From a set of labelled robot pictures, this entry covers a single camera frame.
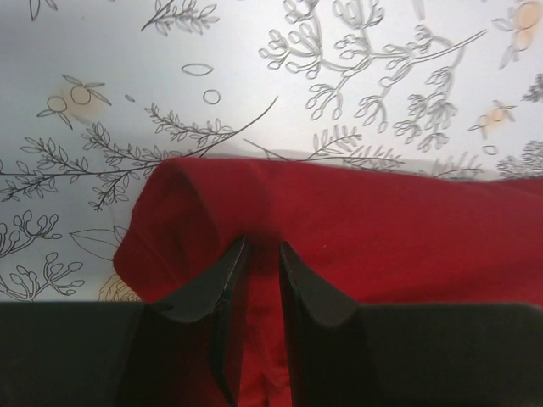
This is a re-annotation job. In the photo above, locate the dark red t shirt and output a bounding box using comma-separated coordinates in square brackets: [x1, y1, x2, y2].
[113, 158, 542, 406]

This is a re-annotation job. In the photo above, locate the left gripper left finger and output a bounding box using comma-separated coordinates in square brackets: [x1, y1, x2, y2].
[1, 238, 250, 406]

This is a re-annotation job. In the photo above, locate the floral patterned table mat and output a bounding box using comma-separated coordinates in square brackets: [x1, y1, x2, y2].
[1, 1, 542, 303]

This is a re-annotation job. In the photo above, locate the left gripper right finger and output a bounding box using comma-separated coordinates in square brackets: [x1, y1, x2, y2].
[279, 243, 542, 406]

